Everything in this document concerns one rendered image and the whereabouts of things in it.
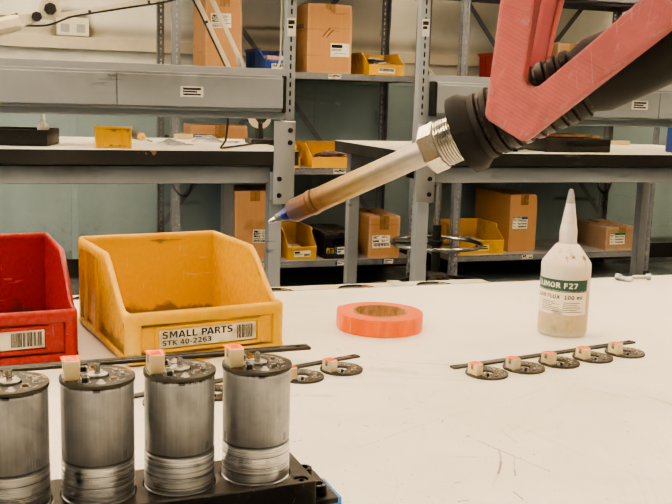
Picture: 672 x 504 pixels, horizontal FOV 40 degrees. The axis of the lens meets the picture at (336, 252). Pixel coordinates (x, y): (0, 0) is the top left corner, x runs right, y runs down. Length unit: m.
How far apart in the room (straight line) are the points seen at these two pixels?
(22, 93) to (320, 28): 2.21
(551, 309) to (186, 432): 0.38
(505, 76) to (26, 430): 0.18
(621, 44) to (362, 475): 0.22
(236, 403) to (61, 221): 4.38
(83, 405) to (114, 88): 2.25
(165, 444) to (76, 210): 4.38
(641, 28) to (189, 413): 0.19
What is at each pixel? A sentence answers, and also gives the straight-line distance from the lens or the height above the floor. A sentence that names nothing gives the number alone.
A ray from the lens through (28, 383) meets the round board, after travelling 0.32.
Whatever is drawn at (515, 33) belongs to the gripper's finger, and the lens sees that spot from 0.27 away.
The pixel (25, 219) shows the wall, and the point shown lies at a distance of 4.70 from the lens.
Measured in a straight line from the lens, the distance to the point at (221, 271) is 0.67.
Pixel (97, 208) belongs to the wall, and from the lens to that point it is 4.71.
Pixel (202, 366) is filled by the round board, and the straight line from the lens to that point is 0.33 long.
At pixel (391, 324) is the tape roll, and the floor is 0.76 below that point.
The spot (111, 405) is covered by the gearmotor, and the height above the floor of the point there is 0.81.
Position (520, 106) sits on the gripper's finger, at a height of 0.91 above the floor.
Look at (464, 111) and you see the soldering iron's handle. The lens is 0.28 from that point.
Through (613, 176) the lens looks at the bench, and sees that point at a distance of 3.22.
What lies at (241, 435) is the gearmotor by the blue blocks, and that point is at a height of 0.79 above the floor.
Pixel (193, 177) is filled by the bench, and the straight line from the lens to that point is 2.66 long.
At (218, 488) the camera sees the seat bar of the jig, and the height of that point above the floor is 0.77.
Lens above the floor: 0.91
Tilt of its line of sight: 9 degrees down
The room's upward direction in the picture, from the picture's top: 2 degrees clockwise
